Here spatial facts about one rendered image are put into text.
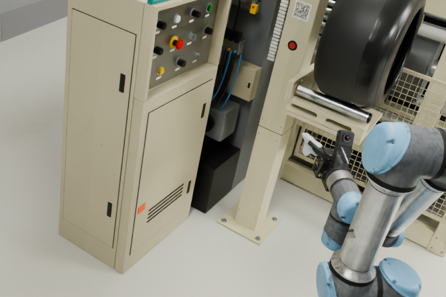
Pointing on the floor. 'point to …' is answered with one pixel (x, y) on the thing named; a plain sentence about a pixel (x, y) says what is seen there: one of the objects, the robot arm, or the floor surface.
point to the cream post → (295, 65)
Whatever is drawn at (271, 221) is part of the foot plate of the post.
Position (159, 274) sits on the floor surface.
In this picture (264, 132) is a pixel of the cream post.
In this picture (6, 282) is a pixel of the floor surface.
